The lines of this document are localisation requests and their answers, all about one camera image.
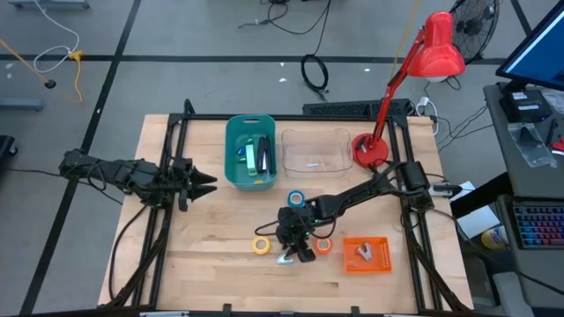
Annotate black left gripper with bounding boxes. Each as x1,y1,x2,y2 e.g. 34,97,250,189
169,156,219,213

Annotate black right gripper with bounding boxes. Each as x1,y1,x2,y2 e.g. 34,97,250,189
275,204,318,264

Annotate orange tape roll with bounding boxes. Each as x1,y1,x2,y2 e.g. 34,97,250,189
313,237,334,255

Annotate yellow tape roll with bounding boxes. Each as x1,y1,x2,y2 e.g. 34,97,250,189
251,235,271,255

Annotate mint green stapler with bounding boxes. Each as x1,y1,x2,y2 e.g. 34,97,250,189
244,143,258,177

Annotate blue tape roll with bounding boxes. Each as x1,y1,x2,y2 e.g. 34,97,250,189
286,189,307,209

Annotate lilac staple remover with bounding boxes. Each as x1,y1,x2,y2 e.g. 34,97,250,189
355,243,374,262

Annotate teal plastic bin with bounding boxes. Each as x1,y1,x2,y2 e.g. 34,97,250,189
224,114,278,192

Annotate orange mesh basket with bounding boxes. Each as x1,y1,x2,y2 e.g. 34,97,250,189
341,236,393,275

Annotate clear plastic tray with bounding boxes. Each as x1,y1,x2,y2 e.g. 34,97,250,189
280,127,354,180

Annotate black power strip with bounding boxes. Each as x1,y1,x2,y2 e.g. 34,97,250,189
301,99,413,118

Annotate white paper sheet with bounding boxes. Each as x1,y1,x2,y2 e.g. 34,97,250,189
456,204,501,240

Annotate yellow wipes container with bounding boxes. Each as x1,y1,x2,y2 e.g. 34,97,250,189
480,225,508,251

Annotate white power adapter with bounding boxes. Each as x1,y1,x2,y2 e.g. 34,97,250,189
415,95,440,136

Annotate black caster base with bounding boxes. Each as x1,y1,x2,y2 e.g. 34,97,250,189
0,135,19,159

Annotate grey metal floor base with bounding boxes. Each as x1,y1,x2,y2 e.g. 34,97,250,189
8,0,91,10
0,97,44,112

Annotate grey side desk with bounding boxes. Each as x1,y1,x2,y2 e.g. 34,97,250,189
482,81,564,309

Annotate backlit black keyboard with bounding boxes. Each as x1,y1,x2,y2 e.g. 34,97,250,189
513,204,564,250

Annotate red desk lamp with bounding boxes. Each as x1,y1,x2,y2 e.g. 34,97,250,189
349,11,466,169

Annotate clear plastic bag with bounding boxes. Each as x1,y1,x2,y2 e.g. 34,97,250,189
506,122,557,168

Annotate black mini computer box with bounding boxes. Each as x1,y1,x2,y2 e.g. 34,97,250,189
498,89,553,123

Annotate black floor fan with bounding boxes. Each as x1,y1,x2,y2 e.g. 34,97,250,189
449,0,501,66

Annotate black computer monitor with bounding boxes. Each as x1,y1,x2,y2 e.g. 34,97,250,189
495,0,564,92

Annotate black aluminium table frame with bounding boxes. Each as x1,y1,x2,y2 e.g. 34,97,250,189
105,99,475,317

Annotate coiled black floor cable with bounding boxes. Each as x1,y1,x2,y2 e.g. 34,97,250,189
300,0,332,96

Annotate loose black floor cable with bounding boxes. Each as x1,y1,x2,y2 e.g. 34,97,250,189
237,0,332,36

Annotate yellow extension cable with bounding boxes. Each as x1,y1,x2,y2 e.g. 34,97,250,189
68,49,85,105

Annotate yellow cord with black end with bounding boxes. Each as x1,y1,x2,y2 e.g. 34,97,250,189
0,39,57,91

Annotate white floor cable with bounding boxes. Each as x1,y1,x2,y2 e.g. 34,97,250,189
33,0,80,75

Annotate thin yellow hanging cord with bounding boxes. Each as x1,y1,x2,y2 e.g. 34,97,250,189
390,0,422,80

